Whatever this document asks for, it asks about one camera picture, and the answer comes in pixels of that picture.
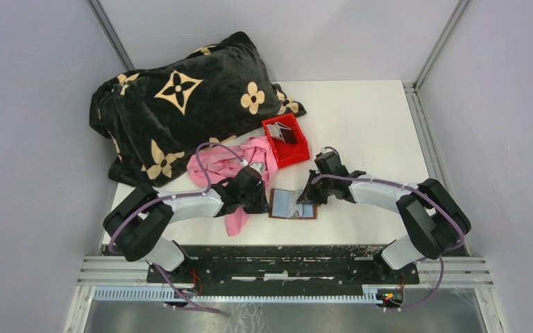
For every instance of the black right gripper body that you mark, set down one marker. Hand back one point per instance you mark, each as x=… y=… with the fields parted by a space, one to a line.
x=317 y=193

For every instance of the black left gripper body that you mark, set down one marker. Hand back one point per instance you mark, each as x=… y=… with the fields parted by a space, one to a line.
x=254 y=202

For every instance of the white credit card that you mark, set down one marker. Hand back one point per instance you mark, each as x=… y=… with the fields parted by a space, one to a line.
x=303 y=211

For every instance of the brown leather card holder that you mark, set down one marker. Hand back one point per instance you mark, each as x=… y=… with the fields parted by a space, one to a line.
x=283 y=205

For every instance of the red plastic bin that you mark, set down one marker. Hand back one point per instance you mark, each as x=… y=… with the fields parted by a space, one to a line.
x=288 y=154

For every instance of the stack of cards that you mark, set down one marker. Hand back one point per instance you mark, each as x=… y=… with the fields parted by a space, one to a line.
x=281 y=132

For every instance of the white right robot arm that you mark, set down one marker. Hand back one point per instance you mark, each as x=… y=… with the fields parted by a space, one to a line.
x=433 y=221

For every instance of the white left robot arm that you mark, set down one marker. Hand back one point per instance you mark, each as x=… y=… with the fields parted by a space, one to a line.
x=136 y=225

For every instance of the pink cloth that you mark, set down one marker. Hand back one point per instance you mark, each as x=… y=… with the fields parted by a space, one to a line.
x=221 y=164

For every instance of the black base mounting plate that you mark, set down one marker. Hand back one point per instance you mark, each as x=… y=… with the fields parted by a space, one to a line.
x=328 y=270

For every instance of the black floral blanket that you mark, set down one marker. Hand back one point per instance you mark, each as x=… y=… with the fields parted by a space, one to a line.
x=157 y=118

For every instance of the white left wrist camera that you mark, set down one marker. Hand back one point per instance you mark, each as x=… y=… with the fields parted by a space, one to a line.
x=258 y=166

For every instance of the aluminium rail frame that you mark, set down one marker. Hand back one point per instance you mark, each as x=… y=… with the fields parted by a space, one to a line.
x=114 y=279

